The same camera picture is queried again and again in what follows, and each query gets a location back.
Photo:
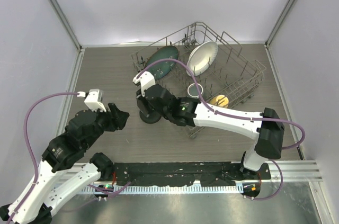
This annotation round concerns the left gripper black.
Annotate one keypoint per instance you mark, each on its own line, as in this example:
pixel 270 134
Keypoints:
pixel 116 122

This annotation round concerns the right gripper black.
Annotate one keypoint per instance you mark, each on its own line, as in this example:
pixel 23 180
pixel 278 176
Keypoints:
pixel 139 92

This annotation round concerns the black phone stand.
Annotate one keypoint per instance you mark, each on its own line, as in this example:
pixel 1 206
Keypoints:
pixel 151 119

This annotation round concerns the black smartphone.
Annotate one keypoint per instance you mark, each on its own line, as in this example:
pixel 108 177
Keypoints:
pixel 142 105

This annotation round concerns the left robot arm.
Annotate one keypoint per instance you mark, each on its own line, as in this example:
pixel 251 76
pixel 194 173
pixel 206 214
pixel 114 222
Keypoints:
pixel 42 198

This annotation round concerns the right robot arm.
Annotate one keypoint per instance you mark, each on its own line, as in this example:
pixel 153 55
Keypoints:
pixel 263 127

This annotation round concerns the teal ceramic plate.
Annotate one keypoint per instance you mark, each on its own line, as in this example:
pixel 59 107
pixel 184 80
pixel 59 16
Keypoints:
pixel 161 69

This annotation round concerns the dark green mug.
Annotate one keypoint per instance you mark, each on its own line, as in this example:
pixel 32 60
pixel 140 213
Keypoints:
pixel 193 91

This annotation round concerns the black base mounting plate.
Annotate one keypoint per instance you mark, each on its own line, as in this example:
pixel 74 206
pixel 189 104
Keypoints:
pixel 179 174

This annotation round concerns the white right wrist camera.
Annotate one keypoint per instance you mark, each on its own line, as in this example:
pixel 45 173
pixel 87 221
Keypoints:
pixel 145 81

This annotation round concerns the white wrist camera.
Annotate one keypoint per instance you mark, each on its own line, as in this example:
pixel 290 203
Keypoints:
pixel 93 99
pixel 145 81

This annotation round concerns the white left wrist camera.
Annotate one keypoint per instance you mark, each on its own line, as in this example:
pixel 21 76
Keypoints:
pixel 93 99

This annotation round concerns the grey wire dish rack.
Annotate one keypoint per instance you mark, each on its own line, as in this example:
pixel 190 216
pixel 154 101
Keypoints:
pixel 231 74

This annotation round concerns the white slotted cable duct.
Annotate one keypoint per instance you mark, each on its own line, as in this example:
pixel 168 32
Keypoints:
pixel 194 189

